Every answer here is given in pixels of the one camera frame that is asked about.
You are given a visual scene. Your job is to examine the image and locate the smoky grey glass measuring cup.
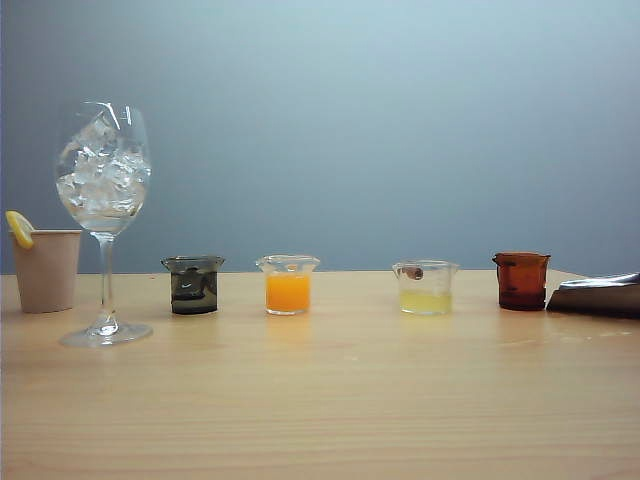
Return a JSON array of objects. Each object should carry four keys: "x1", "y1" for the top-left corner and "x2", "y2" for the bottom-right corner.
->
[{"x1": 159, "y1": 254, "x2": 227, "y2": 315}]

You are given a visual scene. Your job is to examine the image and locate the silver metal object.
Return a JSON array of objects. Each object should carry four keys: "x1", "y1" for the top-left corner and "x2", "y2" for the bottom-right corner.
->
[{"x1": 545, "y1": 272, "x2": 640, "y2": 319}]

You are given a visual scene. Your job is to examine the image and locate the beige paper cup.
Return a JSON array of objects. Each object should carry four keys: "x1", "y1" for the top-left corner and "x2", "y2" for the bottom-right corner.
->
[{"x1": 8, "y1": 228, "x2": 83, "y2": 315}]

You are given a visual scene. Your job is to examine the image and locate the clear measuring cup pale yellow liquid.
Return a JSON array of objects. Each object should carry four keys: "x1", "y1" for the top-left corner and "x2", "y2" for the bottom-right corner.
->
[{"x1": 391, "y1": 258, "x2": 460, "y2": 316}]

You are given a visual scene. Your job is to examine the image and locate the amber brown glass measuring cup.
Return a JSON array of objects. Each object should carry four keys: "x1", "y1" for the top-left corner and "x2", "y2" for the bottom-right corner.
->
[{"x1": 492, "y1": 251, "x2": 551, "y2": 311}]

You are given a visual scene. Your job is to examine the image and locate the clear measuring cup orange juice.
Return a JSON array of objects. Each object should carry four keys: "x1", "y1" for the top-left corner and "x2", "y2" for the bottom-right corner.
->
[{"x1": 255, "y1": 253, "x2": 321, "y2": 316}]

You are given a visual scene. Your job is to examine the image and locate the yellow lemon slice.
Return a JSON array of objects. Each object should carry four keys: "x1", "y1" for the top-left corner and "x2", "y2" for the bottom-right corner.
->
[{"x1": 4, "y1": 209, "x2": 36, "y2": 250}]

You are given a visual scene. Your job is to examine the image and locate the wine glass with ice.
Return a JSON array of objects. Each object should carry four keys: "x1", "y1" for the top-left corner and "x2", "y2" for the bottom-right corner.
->
[{"x1": 53, "y1": 101, "x2": 154, "y2": 349}]

